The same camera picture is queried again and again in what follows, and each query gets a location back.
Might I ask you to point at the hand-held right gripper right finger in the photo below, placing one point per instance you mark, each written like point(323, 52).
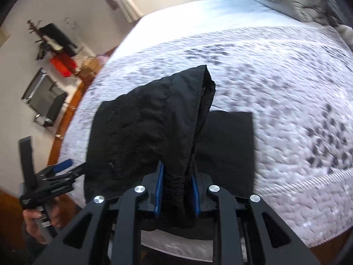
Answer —
point(195, 193)

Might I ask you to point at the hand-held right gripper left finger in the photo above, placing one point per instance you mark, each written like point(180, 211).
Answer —
point(159, 190)

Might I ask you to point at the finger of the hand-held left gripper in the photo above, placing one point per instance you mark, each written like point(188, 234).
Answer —
point(75, 170)
point(64, 165)

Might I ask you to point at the black pants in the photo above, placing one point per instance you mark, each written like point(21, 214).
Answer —
point(143, 132)

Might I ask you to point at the person's left hand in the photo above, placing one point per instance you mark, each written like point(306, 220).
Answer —
point(30, 222)

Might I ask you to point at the black chrome chair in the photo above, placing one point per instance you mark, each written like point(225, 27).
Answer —
point(47, 96)

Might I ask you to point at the red bag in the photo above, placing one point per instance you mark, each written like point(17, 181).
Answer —
point(62, 65)

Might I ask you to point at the cardboard box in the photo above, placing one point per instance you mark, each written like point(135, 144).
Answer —
point(89, 66)

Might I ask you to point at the pink bag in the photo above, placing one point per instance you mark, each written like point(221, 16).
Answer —
point(102, 59)

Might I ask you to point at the grey patterned quilted mattress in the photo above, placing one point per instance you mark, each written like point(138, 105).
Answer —
point(289, 116)

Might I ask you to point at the black hanging garment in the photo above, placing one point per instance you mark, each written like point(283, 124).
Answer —
point(59, 37)

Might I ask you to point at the wooden coat rack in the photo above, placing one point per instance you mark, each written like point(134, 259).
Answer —
point(34, 26)

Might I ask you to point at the white curtain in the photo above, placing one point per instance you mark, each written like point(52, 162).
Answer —
point(125, 0)

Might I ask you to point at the white bed sheet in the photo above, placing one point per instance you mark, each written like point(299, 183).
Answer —
point(206, 16)

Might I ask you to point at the cream fleece blanket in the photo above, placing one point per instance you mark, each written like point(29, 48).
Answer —
point(346, 36)

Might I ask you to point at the grey folded quilt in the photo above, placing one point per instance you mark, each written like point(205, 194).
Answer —
point(300, 0)

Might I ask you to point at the dark grey blanket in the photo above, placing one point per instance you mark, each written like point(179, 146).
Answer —
point(336, 16)

